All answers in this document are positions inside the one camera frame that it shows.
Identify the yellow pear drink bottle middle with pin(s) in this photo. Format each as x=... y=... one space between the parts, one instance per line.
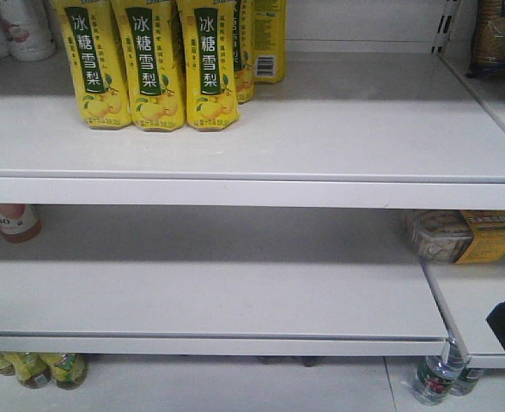
x=150 y=34

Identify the yellow pear drink bottle right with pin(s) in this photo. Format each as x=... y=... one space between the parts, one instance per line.
x=211 y=100

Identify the water bottle green label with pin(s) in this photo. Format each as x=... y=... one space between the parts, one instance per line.
x=436 y=374

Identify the brown cracker pack blue band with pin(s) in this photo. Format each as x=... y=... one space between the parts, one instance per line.
x=488 y=41

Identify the white metal shelving unit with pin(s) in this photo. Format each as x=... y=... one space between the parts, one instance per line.
x=263 y=267

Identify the yellow pear drink bottle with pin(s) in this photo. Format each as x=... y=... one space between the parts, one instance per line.
x=150 y=34
x=211 y=100
x=97 y=66

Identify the clear cookie box yellow label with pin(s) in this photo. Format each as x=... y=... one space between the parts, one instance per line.
x=456 y=236

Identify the yellow lemon tea bottle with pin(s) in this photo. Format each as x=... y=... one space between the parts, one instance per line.
x=69 y=370

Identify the yellow pear drink bottle left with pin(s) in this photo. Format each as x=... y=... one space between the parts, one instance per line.
x=97 y=66

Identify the orange C100 bottle back-right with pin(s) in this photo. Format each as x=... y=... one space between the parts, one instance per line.
x=19 y=222

